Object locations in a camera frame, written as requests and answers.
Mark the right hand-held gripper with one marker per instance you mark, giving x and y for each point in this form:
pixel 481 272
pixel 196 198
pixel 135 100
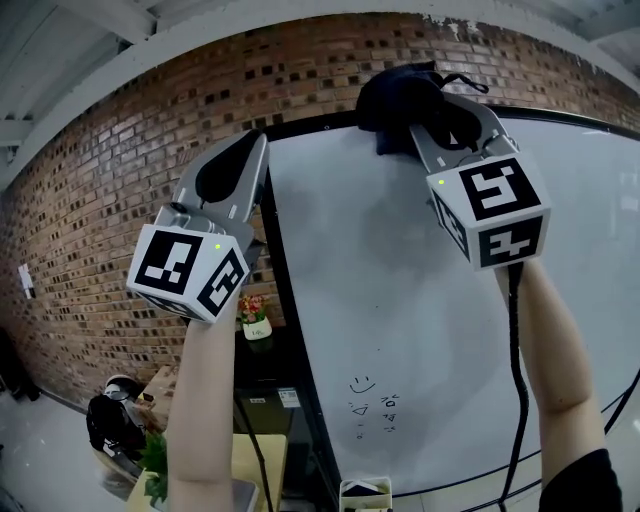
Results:
pixel 495 210

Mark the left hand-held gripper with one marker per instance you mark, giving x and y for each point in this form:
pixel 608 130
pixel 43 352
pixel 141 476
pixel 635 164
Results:
pixel 175 270

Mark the dark blue cloth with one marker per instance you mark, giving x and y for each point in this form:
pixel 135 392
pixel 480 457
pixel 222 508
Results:
pixel 400 105

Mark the large whiteboard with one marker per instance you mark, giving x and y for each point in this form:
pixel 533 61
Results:
pixel 425 300

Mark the person's right forearm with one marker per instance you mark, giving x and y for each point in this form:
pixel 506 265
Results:
pixel 555 350

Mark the person's left forearm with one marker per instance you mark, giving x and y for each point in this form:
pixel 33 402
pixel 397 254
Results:
pixel 200 400

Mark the black metal folding stand legs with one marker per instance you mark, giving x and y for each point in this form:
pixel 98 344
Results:
pixel 620 400

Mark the white flower pot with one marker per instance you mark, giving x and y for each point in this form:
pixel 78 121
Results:
pixel 256 325

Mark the cardboard box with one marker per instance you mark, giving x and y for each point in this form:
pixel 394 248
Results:
pixel 157 390

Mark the white helmet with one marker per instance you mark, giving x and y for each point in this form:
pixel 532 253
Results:
pixel 120 387

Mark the black cabinet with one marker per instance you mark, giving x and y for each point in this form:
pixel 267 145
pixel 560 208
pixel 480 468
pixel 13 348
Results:
pixel 270 415

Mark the black backpack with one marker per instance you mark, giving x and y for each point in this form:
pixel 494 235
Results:
pixel 107 425

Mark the light wooden table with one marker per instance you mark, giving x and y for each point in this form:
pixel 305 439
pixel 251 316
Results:
pixel 272 450

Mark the green leafy plant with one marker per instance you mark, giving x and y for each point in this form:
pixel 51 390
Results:
pixel 155 460

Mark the silver tray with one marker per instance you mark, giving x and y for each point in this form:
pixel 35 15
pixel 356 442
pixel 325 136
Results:
pixel 245 495

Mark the black eraser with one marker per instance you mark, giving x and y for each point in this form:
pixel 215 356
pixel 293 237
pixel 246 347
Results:
pixel 365 489

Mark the white marker box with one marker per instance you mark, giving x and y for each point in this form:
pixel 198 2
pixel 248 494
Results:
pixel 365 502

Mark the person's black star-print shirt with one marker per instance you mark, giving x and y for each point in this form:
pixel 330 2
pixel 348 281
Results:
pixel 580 485

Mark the white wall paper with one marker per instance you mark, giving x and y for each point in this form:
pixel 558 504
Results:
pixel 26 282

